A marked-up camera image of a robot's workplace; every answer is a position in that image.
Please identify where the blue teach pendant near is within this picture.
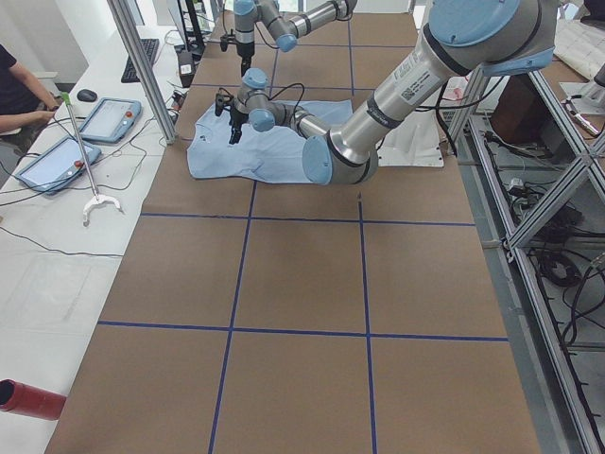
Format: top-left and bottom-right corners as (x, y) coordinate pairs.
(15, 136), (84, 195)

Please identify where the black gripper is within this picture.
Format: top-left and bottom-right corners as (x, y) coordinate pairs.
(229, 104), (249, 144)
(236, 42), (255, 75)

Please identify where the black computer mouse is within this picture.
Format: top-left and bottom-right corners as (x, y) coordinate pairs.
(77, 89), (98, 103)

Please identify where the black keyboard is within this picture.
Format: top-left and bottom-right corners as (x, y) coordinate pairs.
(120, 37), (161, 84)

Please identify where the seated person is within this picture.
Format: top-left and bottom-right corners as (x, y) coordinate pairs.
(1, 46), (61, 155)

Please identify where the white robot mounting base plate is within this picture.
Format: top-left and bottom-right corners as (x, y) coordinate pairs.
(377, 89), (447, 168)

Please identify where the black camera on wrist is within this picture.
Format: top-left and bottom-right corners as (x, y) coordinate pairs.
(219, 29), (237, 52)
(215, 93), (233, 116)

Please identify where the red cylinder bottle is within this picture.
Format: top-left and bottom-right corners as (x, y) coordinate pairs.
(1, 379), (66, 421)

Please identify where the aluminium frame post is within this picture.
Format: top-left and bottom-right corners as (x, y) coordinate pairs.
(107, 0), (176, 145)

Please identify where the light blue t-shirt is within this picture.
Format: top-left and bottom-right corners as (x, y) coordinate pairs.
(187, 107), (336, 184)

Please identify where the reacher grabber stick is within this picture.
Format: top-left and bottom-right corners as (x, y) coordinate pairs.
(60, 92), (124, 227)

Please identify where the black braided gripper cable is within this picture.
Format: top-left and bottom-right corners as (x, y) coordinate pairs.
(216, 81), (306, 114)

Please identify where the blue teach pendant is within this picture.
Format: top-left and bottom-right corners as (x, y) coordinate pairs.
(15, 136), (84, 195)
(78, 97), (142, 145)

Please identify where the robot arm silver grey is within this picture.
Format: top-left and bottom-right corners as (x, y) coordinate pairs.
(227, 0), (558, 184)
(233, 0), (357, 75)

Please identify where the blue teach pendant far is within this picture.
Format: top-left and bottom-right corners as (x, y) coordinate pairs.
(78, 97), (142, 145)

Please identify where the aluminium frame rack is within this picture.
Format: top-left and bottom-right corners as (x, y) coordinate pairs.
(445, 61), (604, 453)

